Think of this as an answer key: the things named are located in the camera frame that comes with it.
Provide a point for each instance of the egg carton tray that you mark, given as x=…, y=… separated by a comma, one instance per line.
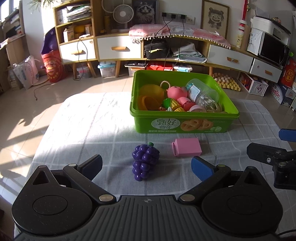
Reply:
x=226, y=82

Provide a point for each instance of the pink pig toy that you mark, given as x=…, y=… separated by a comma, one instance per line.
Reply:
x=180, y=94

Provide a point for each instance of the red cylindrical bag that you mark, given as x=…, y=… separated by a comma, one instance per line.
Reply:
x=54, y=68

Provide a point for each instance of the yellow plastic bowl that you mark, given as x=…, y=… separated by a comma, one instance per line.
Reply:
x=150, y=97

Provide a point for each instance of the potted green plant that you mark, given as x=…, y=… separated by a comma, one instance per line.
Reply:
x=38, y=4

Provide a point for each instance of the clear cotton swab jar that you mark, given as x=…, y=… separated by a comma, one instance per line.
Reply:
x=203, y=95

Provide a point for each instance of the white plastic shopping bag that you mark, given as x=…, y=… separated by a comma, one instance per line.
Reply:
x=27, y=72

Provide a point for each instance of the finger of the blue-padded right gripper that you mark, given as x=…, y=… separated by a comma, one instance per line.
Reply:
x=288, y=135

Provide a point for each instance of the framed cartoon girl picture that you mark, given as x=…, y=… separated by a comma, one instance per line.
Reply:
x=215, y=17

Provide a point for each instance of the yellow green toy corn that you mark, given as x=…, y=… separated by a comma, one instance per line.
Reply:
x=171, y=104

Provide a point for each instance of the black bag in cabinet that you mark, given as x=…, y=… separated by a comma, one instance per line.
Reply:
x=156, y=49

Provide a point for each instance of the green plastic cookie bin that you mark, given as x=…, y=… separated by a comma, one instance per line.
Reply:
x=196, y=120

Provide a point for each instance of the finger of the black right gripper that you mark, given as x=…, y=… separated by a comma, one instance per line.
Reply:
x=265, y=154

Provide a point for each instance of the white desk fan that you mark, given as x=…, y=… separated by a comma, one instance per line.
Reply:
x=123, y=14

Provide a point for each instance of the wooden shelf unit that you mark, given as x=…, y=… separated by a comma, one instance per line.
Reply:
x=74, y=26

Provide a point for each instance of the white patterned toy box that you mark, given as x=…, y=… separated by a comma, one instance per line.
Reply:
x=253, y=84

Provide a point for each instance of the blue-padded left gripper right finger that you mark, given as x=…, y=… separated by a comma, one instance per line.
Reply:
x=210, y=177

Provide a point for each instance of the clear storage box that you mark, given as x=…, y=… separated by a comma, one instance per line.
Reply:
x=107, y=68

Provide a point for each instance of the wooden TV cabinet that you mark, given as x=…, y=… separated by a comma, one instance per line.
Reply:
x=184, y=49

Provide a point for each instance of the framed cat picture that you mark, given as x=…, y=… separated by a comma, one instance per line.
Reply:
x=145, y=12

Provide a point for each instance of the purple toy grapes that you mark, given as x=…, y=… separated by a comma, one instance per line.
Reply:
x=145, y=156

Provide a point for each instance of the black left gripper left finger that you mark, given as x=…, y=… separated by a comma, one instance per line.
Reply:
x=80, y=177

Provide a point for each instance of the pink lace cloth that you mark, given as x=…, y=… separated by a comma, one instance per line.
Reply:
x=149, y=31

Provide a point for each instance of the pink rectangular box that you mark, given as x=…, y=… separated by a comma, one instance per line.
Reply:
x=186, y=147

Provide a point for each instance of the red storage box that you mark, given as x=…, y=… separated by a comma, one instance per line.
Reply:
x=160, y=66

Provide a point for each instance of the grey checked cloth mat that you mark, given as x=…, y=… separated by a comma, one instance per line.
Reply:
x=101, y=123

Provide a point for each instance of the black microwave oven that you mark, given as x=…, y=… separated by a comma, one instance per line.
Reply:
x=268, y=47

